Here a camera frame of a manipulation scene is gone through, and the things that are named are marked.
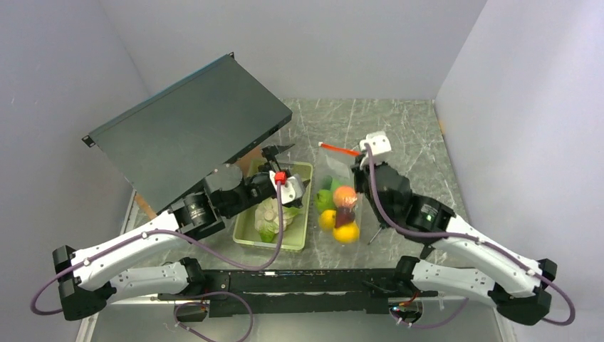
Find light green bitter gourd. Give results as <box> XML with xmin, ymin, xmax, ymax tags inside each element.
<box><xmin>314</xmin><ymin>175</ymin><xmax>342</xmax><ymax>214</ymax></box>

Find yellow corn cob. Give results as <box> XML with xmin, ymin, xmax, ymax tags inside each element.
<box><xmin>318</xmin><ymin>209</ymin><xmax>337</xmax><ymax>231</ymax></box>

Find clear zip bag orange zipper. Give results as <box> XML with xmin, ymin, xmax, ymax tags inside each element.
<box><xmin>313</xmin><ymin>142</ymin><xmax>360</xmax><ymax>244</ymax></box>

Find orange red peach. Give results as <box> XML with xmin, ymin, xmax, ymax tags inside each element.
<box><xmin>333</xmin><ymin>185</ymin><xmax>358</xmax><ymax>207</ymax></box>

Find dark red plum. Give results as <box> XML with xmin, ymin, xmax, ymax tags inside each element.
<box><xmin>334</xmin><ymin>207</ymin><xmax>355</xmax><ymax>229</ymax></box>

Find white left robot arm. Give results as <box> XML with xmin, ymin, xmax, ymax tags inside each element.
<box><xmin>53</xmin><ymin>145</ymin><xmax>311</xmax><ymax>321</ymax></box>

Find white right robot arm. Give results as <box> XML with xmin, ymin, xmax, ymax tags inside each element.
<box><xmin>351</xmin><ymin>157</ymin><xmax>557</xmax><ymax>326</ymax></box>

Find white cauliflower with leaves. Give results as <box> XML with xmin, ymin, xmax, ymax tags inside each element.
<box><xmin>254</xmin><ymin>199</ymin><xmax>302</xmax><ymax>243</ymax></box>

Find light green plastic tray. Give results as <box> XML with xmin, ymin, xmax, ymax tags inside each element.
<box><xmin>233</xmin><ymin>185</ymin><xmax>311</xmax><ymax>251</ymax></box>

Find dark grey rack server chassis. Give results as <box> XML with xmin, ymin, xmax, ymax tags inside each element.
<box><xmin>83</xmin><ymin>53</ymin><xmax>292</xmax><ymax>212</ymax></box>

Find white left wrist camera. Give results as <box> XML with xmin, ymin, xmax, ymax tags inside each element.
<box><xmin>269</xmin><ymin>171</ymin><xmax>306</xmax><ymax>205</ymax></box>

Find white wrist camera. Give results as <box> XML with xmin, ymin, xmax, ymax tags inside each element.
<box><xmin>359</xmin><ymin>131</ymin><xmax>392</xmax><ymax>157</ymax></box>
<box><xmin>269</xmin><ymin>171</ymin><xmax>306</xmax><ymax>205</ymax></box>

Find green handled screwdriver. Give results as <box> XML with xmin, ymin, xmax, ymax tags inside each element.
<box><xmin>367</xmin><ymin>226</ymin><xmax>384</xmax><ymax>245</ymax></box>

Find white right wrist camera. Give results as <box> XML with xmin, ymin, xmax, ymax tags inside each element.
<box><xmin>359</xmin><ymin>131</ymin><xmax>392</xmax><ymax>157</ymax></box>

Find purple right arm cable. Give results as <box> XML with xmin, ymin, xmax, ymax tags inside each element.
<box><xmin>363</xmin><ymin>143</ymin><xmax>577</xmax><ymax>330</ymax></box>

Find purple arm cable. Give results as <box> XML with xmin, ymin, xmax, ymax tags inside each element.
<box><xmin>363</xmin><ymin>143</ymin><xmax>577</xmax><ymax>330</ymax></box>
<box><xmin>29</xmin><ymin>181</ymin><xmax>286</xmax><ymax>342</ymax></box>

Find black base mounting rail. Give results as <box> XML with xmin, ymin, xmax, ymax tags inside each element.
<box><xmin>157</xmin><ymin>268</ymin><xmax>437</xmax><ymax>318</ymax></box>

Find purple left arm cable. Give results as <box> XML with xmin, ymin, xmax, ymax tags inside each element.
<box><xmin>29</xmin><ymin>181</ymin><xmax>286</xmax><ymax>342</ymax></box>

